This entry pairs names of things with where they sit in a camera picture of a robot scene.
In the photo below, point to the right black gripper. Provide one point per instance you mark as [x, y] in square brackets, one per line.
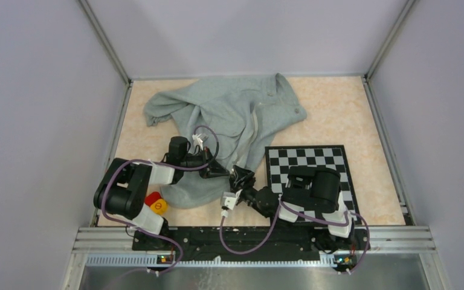
[242, 174]

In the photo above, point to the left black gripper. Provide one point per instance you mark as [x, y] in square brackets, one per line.
[214, 169]

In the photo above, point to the grey zip-up jacket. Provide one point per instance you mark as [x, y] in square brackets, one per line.
[244, 114]

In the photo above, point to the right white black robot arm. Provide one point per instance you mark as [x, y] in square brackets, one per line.
[311, 193]

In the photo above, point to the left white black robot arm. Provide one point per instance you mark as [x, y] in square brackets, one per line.
[123, 189]

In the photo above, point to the black white checkerboard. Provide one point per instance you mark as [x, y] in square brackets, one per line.
[280, 158]

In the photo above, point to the red yellow toy button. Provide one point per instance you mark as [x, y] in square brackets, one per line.
[156, 203]

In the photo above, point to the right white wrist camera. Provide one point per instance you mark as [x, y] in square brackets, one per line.
[229, 200]

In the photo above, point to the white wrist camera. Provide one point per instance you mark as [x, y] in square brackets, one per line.
[229, 200]
[198, 140]

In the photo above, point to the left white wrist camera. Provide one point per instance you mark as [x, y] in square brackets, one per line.
[198, 140]

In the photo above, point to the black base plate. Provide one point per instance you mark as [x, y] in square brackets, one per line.
[243, 244]

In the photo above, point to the aluminium frame rail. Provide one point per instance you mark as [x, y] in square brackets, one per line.
[400, 257]

